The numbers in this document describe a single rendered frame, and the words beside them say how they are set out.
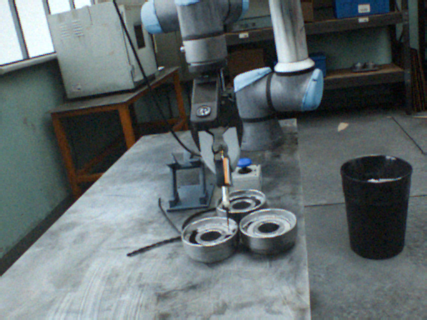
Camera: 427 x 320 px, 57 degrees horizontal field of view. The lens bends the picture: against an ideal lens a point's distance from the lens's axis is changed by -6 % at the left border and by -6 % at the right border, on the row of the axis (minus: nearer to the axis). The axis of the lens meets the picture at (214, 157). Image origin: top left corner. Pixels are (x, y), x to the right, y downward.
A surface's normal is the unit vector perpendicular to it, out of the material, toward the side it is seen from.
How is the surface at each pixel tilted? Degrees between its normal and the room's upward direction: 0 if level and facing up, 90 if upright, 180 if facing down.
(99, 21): 90
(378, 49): 90
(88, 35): 90
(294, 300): 0
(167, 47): 90
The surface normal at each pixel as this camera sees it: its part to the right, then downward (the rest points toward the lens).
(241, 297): -0.16, -0.93
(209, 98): -0.20, -0.62
